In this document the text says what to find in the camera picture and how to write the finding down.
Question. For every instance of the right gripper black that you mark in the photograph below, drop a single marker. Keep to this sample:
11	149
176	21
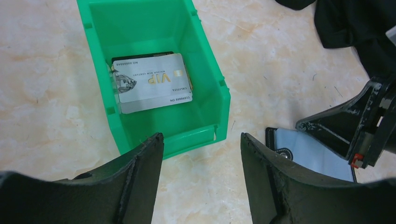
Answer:
361	129

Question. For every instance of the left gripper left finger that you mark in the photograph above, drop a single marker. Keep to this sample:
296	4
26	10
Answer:
122	191

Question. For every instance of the white VIP credit card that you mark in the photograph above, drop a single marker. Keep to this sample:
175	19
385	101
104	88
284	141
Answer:
156	77

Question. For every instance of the black cloth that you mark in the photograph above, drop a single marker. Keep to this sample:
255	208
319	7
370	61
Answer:
361	24

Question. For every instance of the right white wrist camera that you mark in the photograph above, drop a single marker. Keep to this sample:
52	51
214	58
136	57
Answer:
391	35

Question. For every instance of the green plastic bin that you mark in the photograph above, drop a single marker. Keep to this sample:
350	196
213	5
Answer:
115	28

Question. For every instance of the gold cards in bin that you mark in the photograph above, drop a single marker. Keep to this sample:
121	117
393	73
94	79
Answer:
125	83

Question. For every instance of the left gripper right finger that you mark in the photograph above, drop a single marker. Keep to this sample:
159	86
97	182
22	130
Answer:
281	191

